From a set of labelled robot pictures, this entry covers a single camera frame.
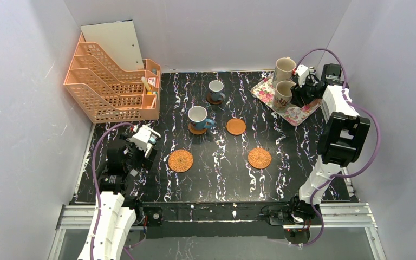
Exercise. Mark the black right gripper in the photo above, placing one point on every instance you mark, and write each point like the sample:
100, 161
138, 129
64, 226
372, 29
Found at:
299, 95

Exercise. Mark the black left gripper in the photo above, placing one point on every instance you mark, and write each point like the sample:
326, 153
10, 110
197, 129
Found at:
150, 157

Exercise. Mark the large beige floral mug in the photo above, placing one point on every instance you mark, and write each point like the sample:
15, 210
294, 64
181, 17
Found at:
283, 96

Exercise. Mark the woven rattan coaster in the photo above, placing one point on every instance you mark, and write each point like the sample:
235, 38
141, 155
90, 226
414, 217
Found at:
180, 160
259, 158

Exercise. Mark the light wooden coaster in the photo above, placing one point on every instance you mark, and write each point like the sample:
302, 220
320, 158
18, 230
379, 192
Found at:
236, 126
196, 131

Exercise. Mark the blue patterned mug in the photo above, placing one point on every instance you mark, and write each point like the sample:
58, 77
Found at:
199, 120

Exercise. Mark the small grey mug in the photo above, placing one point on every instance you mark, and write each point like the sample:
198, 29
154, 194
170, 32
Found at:
216, 90

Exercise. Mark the dark wooden coaster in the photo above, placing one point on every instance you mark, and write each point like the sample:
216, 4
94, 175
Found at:
213, 102

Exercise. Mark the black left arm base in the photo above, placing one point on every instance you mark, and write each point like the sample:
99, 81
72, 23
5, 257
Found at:
148, 215

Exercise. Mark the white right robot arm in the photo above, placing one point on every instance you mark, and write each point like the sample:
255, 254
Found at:
344, 132

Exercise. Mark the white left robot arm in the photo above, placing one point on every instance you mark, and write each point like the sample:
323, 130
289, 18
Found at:
114, 214

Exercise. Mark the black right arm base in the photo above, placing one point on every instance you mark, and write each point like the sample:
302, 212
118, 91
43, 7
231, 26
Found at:
295, 217

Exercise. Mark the tall beige mug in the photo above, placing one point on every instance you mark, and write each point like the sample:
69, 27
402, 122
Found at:
283, 70

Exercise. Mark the floral tray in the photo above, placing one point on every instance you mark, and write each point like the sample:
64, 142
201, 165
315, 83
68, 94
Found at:
265, 90

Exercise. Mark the orange plastic file organizer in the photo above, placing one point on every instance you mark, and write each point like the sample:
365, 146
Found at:
107, 93

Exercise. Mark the white board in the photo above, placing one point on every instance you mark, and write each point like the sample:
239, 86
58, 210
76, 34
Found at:
118, 40

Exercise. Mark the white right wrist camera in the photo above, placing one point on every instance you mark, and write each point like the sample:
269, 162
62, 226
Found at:
300, 74

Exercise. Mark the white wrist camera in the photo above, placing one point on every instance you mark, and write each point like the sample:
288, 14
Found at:
144, 137
300, 74

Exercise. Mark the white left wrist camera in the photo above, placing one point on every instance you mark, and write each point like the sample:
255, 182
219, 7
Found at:
144, 137

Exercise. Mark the aluminium frame rail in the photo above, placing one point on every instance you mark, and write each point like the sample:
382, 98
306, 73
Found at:
233, 219

